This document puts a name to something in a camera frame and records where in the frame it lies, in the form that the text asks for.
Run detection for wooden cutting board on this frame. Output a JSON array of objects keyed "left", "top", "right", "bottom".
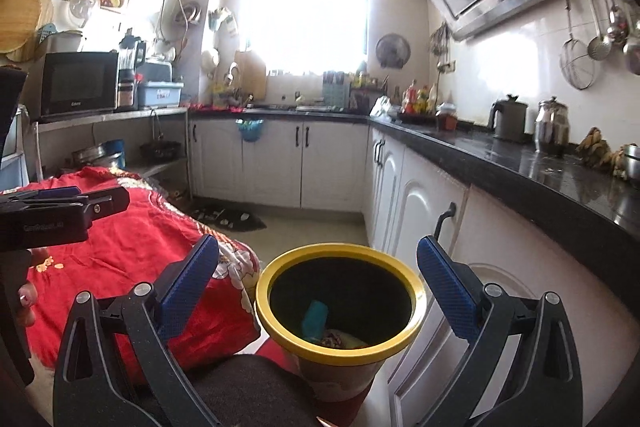
[{"left": 235, "top": 50, "right": 268, "bottom": 100}]

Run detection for large steel pot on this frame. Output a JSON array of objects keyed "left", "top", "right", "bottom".
[{"left": 72, "top": 142, "right": 126, "bottom": 168}]

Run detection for small brown jar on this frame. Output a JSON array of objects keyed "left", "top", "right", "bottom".
[{"left": 436, "top": 103, "right": 460, "bottom": 130}]

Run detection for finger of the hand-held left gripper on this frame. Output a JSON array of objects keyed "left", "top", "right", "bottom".
[
  {"left": 0, "top": 186, "right": 132, "bottom": 224},
  {"left": 0, "top": 185, "right": 85, "bottom": 204}
]

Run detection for black blender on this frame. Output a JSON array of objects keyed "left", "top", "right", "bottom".
[{"left": 117, "top": 34, "right": 147, "bottom": 110}]

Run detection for dark floor mat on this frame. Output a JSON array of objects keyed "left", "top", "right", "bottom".
[{"left": 192, "top": 206, "right": 269, "bottom": 233}]

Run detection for blue towel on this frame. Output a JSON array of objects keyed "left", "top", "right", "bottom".
[{"left": 301, "top": 299, "right": 330, "bottom": 339}]

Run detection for hanging steel utensils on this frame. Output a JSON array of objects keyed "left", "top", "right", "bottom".
[{"left": 429, "top": 22, "right": 451, "bottom": 73}]

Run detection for kitchen window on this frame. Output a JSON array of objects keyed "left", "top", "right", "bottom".
[{"left": 239, "top": 0, "right": 369, "bottom": 78}]

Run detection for round bamboo tray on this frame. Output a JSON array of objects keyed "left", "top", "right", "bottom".
[{"left": 0, "top": 0, "right": 55, "bottom": 63}]

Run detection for yellow rimmed bin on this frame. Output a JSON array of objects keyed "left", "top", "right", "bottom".
[{"left": 255, "top": 243, "right": 429, "bottom": 389}]

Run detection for teal fly swatter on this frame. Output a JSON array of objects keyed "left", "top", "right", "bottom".
[{"left": 35, "top": 23, "right": 59, "bottom": 53}]

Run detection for group of condiment bottles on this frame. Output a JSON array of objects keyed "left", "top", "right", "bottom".
[{"left": 397, "top": 79, "right": 441, "bottom": 116}]

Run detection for grey kettle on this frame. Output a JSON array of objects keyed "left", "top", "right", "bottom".
[{"left": 489, "top": 94, "right": 530, "bottom": 143}]

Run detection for hanging utensil holder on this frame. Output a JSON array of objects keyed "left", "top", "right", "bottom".
[{"left": 207, "top": 7, "right": 239, "bottom": 39}]

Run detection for clear plastic bag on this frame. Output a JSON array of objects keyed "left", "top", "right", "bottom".
[{"left": 369, "top": 96, "right": 401, "bottom": 118}]

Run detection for steel teapot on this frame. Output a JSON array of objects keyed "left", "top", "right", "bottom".
[{"left": 534, "top": 96, "right": 572, "bottom": 156}]

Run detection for black kitchen countertop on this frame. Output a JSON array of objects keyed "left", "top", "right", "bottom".
[{"left": 187, "top": 104, "right": 640, "bottom": 324}]

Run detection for white hanging colander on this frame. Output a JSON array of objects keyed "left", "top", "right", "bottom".
[{"left": 201, "top": 48, "right": 221, "bottom": 80}]

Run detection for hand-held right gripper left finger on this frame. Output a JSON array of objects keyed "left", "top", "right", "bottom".
[{"left": 52, "top": 234, "right": 236, "bottom": 427}]

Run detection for blue plastic storage box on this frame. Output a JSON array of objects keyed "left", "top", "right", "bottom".
[{"left": 135, "top": 79, "right": 185, "bottom": 110}]

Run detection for steel shelf table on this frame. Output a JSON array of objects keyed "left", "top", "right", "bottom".
[{"left": 30, "top": 106, "right": 191, "bottom": 208}]

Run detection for blue hanging door bin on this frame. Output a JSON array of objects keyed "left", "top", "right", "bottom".
[{"left": 235, "top": 118, "right": 265, "bottom": 143}]

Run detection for bundle of leaf-wrapped dumplings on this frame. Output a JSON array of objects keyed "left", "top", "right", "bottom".
[{"left": 575, "top": 127, "right": 631, "bottom": 180}]

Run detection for small white fan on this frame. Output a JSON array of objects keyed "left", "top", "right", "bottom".
[{"left": 67, "top": 0, "right": 101, "bottom": 30}]

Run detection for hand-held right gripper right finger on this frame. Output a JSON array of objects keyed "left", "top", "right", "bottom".
[{"left": 415, "top": 235, "right": 587, "bottom": 427}]

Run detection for person's left hand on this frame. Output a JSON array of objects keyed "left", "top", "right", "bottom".
[{"left": 15, "top": 281, "right": 40, "bottom": 329}]

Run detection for wire skimmer strainer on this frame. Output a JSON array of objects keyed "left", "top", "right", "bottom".
[{"left": 559, "top": 0, "right": 601, "bottom": 90}]

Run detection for teal knife holder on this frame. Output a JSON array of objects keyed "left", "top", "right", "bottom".
[{"left": 322, "top": 71, "right": 350, "bottom": 110}]

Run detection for white kitchen cabinets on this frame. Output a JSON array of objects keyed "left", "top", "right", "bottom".
[{"left": 187, "top": 114, "right": 640, "bottom": 427}]

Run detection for person's dark trouser leg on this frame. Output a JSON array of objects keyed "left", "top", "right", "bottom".
[{"left": 184, "top": 353, "right": 327, "bottom": 427}]

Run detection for grey storage box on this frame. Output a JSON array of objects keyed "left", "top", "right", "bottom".
[{"left": 142, "top": 61, "right": 174, "bottom": 82}]

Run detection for black microwave oven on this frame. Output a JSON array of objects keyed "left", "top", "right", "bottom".
[{"left": 39, "top": 52, "right": 121, "bottom": 118}]

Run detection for steel slotted spoon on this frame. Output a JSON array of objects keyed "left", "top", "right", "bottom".
[{"left": 577, "top": 0, "right": 614, "bottom": 60}]

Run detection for red floral blanket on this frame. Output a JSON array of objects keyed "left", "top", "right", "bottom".
[{"left": 0, "top": 166, "right": 263, "bottom": 388}]

